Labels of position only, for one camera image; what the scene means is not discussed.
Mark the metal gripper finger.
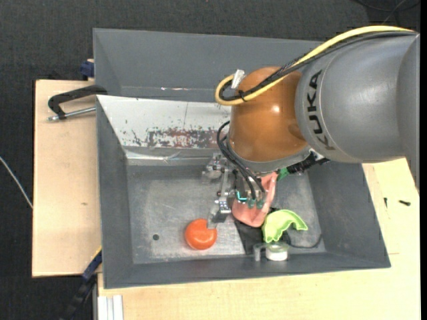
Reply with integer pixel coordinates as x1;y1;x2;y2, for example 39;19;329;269
207;197;232;230
201;153;230;184

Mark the black cylinder on white bracket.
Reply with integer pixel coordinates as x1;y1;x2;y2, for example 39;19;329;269
286;149;331;179

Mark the pale wood board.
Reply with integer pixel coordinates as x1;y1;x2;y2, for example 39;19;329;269
31;79;103;278

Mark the lime green plastic scoop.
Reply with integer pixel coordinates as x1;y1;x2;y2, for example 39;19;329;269
261;209;309;244

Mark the grey and white small cup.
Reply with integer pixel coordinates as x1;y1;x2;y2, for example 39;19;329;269
253;241;290;263

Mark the orange ball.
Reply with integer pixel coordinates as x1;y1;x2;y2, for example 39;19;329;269
183;218;218;251

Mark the grey metal bin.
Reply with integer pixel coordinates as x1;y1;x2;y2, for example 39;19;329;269
92;27;392;289

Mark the pink soft cloth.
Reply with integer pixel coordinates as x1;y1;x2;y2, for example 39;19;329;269
231;171;280;228

